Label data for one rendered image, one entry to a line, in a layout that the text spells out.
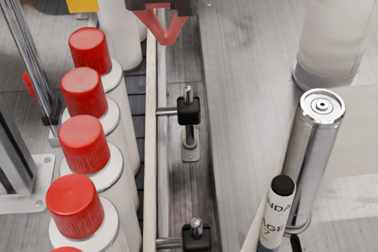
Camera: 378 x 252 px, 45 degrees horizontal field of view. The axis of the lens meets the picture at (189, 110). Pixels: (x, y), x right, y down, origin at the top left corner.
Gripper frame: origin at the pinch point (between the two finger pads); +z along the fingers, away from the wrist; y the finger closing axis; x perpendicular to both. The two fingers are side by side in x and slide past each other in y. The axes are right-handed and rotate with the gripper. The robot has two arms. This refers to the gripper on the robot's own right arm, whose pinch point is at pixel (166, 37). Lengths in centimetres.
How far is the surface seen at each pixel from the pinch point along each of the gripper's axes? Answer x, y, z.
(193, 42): -3.5, 20.1, 18.7
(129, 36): 5.5, 8.9, 7.0
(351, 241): -18.6, -18.9, 13.3
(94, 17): 10.0, 11.0, 5.3
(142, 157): 4.1, -6.6, 13.3
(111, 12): 7.2, 8.5, 2.6
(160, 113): 1.6, -2.0, 10.5
